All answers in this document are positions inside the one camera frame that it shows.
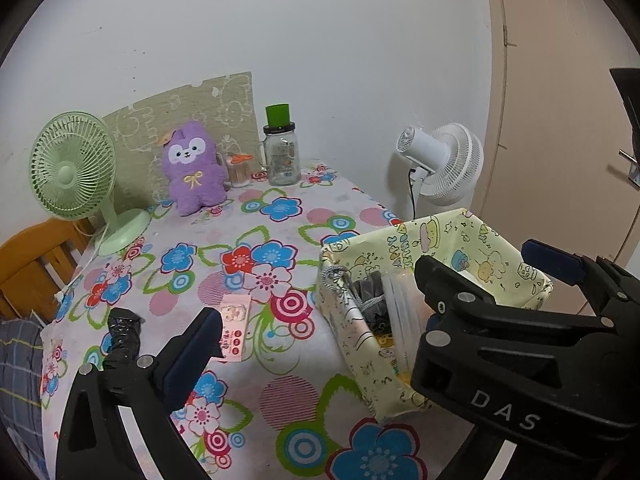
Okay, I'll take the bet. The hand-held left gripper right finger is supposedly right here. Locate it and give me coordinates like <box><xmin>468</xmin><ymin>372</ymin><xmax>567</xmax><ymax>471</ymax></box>
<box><xmin>435</xmin><ymin>422</ymin><xmax>506</xmax><ymax>480</ymax></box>

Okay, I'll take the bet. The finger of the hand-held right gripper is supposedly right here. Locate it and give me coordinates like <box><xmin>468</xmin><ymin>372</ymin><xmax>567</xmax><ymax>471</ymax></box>
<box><xmin>412</xmin><ymin>255</ymin><xmax>501</xmax><ymax>333</ymax></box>
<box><xmin>520</xmin><ymin>240</ymin><xmax>640</xmax><ymax>318</ymax></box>

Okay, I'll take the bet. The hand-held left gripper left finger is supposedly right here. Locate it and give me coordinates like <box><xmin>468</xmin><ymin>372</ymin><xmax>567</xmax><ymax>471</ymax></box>
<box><xmin>55</xmin><ymin>306</ymin><xmax>224</xmax><ymax>480</ymax></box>

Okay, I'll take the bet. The pink cartoon packet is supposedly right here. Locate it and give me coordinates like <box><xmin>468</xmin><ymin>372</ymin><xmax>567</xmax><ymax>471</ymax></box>
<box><xmin>219</xmin><ymin>295</ymin><xmax>252</xmax><ymax>364</ymax></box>

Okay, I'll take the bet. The grey drawstring pouch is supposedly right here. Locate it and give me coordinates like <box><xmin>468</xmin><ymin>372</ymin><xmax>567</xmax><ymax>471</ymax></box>
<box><xmin>322</xmin><ymin>266</ymin><xmax>388</xmax><ymax>333</ymax></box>

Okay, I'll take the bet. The yellow cartoon storage box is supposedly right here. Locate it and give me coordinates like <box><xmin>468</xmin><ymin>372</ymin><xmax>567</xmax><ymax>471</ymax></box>
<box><xmin>318</xmin><ymin>208</ymin><xmax>555</xmax><ymax>418</ymax></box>

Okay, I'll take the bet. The black ribbed object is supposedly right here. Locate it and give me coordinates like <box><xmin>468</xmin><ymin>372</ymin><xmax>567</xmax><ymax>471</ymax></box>
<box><xmin>107</xmin><ymin>307</ymin><xmax>143</xmax><ymax>368</ymax></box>

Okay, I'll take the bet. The white standing fan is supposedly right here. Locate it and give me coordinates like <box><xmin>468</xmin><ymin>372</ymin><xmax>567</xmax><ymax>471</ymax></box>
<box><xmin>397</xmin><ymin>121</ymin><xmax>485</xmax><ymax>207</ymax></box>

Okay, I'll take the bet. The floral tablecloth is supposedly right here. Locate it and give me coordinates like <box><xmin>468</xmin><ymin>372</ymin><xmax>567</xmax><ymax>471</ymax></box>
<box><xmin>40</xmin><ymin>160</ymin><xmax>481</xmax><ymax>480</ymax></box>

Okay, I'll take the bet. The beige door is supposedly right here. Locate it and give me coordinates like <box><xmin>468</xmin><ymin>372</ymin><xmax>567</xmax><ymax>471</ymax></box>
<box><xmin>470</xmin><ymin>0</ymin><xmax>640</xmax><ymax>261</ymax></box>

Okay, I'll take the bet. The grey plaid bedding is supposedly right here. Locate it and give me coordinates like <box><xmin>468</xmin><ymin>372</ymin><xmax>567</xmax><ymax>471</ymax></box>
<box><xmin>0</xmin><ymin>315</ymin><xmax>58</xmax><ymax>476</ymax></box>

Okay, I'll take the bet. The purple plush toy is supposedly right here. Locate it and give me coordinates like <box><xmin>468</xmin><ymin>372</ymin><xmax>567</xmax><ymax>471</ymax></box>
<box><xmin>160</xmin><ymin>121</ymin><xmax>232</xmax><ymax>217</ymax></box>

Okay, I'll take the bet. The wooden chair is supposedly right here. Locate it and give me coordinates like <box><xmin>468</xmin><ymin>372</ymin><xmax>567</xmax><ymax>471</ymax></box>
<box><xmin>0</xmin><ymin>217</ymin><xmax>96</xmax><ymax>323</ymax></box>

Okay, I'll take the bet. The small cotton swab jar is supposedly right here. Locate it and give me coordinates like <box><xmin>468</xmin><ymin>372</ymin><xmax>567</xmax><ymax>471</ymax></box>
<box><xmin>226</xmin><ymin>152</ymin><xmax>253</xmax><ymax>189</ymax></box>

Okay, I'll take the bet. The dark object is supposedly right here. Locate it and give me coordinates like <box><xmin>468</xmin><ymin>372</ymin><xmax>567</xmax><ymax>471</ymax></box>
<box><xmin>610</xmin><ymin>67</ymin><xmax>640</xmax><ymax>128</ymax></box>

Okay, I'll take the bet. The glass jar with green lid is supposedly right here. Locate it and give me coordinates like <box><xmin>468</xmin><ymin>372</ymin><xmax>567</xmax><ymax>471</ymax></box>
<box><xmin>257</xmin><ymin>104</ymin><xmax>302</xmax><ymax>187</ymax></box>

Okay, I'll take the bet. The green desk fan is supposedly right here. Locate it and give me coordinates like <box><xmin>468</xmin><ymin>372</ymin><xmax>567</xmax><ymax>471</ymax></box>
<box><xmin>30</xmin><ymin>111</ymin><xmax>152</xmax><ymax>257</ymax></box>

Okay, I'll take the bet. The beige patterned cushion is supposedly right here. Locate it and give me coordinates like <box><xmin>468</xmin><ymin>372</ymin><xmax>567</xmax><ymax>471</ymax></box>
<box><xmin>101</xmin><ymin>72</ymin><xmax>255</xmax><ymax>211</ymax></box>

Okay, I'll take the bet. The metal door handle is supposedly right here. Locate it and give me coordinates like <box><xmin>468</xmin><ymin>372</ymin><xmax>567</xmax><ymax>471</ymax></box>
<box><xmin>618</xmin><ymin>149</ymin><xmax>640</xmax><ymax>183</ymax></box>

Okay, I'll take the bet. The white fan cable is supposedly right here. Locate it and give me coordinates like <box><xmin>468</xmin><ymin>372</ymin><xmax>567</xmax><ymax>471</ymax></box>
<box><xmin>54</xmin><ymin>225</ymin><xmax>110</xmax><ymax>306</ymax></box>

